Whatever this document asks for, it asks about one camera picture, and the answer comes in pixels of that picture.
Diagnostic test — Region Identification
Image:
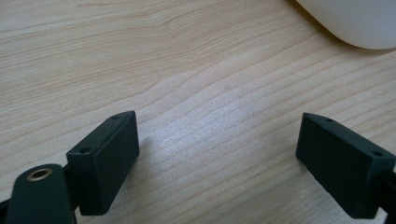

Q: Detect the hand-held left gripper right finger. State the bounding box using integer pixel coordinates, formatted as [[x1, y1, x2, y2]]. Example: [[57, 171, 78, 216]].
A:
[[295, 112, 396, 219]]

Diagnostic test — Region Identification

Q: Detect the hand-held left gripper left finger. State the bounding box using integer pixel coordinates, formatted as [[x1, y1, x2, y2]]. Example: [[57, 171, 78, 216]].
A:
[[65, 110, 140, 217]]

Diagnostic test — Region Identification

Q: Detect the white rounded container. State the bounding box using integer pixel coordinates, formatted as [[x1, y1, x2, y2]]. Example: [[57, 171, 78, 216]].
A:
[[294, 0, 396, 50]]

